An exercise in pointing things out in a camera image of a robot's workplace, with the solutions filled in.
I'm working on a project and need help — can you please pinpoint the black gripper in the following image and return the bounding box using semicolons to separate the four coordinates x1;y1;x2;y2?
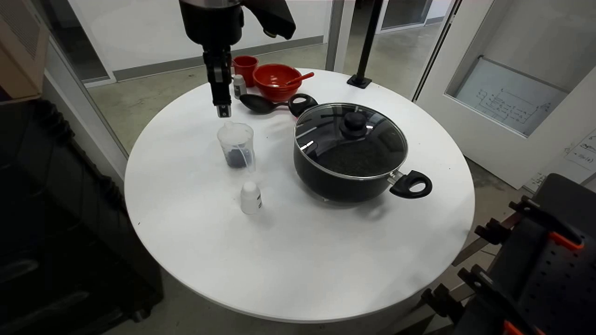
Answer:
202;47;230;118

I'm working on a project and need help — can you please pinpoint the clear plastic measuring cup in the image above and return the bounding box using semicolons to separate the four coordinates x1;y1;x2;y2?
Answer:
217;124;254;170

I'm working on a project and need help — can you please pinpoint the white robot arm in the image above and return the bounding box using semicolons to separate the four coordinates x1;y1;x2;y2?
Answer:
178;0;295;118

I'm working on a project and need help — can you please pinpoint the small salt shaker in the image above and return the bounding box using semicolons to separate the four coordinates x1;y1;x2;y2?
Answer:
232;75;245;99

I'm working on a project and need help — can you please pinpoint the black serving spoon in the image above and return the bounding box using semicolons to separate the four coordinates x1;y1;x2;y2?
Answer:
239;94;316;118

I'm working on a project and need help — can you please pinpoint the red mug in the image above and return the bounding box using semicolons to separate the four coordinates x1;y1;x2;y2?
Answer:
232;57;256;88

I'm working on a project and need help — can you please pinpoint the red plastic bowl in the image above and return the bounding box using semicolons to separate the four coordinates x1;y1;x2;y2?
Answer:
253;64;312;103

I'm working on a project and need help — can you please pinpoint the small white plastic bottle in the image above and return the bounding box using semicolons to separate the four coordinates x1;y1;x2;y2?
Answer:
239;181;262;217

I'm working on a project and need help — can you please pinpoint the black cooking pot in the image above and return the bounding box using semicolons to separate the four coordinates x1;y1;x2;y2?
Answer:
292;103;433;204

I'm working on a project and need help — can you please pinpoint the glass pot lid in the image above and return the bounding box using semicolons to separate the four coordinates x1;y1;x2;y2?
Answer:
295;103;407;178

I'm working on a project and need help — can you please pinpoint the round white table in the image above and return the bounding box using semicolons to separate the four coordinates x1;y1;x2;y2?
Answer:
124;71;474;325

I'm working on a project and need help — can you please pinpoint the white whiteboard panel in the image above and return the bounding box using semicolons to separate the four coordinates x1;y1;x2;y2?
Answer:
413;0;596;189

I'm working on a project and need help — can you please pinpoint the black perforated robot cart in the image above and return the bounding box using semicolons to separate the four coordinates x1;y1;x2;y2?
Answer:
422;174;596;335

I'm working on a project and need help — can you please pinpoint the black camera stand pole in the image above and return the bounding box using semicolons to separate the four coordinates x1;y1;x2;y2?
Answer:
347;0;383;90

